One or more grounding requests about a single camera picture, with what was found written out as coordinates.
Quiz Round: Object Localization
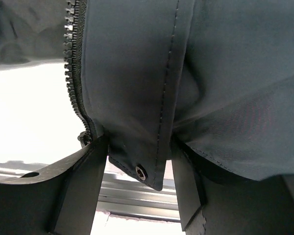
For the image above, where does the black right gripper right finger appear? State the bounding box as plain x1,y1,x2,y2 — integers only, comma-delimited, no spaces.
171,138,294,235

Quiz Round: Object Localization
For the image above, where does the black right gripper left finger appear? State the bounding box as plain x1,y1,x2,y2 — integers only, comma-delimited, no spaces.
0,136,108,235

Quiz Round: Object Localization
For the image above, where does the grey black gradient jacket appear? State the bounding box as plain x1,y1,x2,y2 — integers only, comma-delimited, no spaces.
0,0,294,190

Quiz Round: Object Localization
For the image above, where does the aluminium table edge rail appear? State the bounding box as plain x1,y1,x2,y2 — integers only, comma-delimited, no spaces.
0,160,182,223

